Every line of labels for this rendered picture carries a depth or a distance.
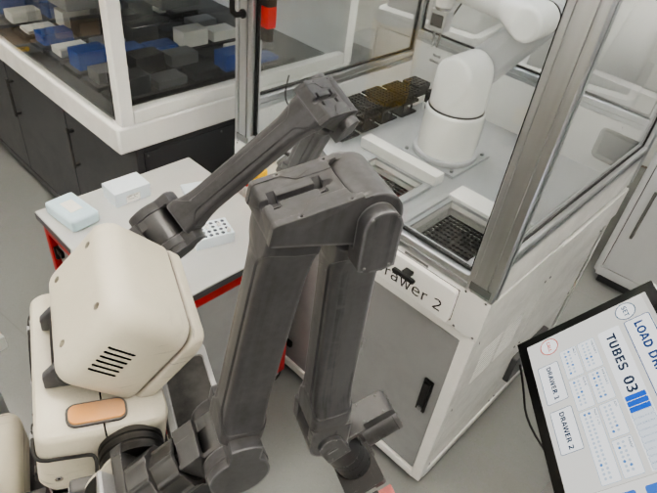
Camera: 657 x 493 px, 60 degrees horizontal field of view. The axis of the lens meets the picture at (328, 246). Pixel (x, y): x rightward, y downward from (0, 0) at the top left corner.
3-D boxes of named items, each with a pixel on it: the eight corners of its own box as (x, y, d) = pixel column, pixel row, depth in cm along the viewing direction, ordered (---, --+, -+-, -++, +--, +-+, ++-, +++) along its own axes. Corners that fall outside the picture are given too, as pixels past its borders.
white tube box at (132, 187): (116, 208, 185) (114, 195, 182) (103, 196, 189) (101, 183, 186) (151, 196, 192) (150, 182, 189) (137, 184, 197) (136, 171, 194)
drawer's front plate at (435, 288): (446, 323, 152) (456, 293, 145) (366, 267, 167) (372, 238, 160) (449, 320, 153) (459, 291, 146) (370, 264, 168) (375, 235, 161)
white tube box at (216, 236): (197, 250, 173) (196, 241, 170) (187, 235, 178) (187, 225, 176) (235, 241, 178) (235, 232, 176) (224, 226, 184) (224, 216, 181)
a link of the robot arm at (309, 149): (303, 81, 98) (341, 131, 98) (328, 67, 100) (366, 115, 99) (269, 166, 139) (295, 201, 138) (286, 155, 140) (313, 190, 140)
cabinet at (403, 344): (416, 496, 199) (479, 347, 149) (234, 329, 250) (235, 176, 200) (543, 358, 256) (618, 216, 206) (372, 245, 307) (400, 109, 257)
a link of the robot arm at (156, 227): (113, 241, 99) (132, 265, 99) (158, 205, 98) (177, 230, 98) (136, 240, 108) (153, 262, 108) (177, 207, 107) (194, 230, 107)
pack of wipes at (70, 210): (101, 221, 179) (99, 209, 176) (73, 234, 173) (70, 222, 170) (73, 201, 185) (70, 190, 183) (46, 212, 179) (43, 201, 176)
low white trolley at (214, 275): (163, 472, 196) (141, 322, 149) (75, 364, 227) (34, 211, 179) (286, 382, 231) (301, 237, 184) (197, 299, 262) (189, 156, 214)
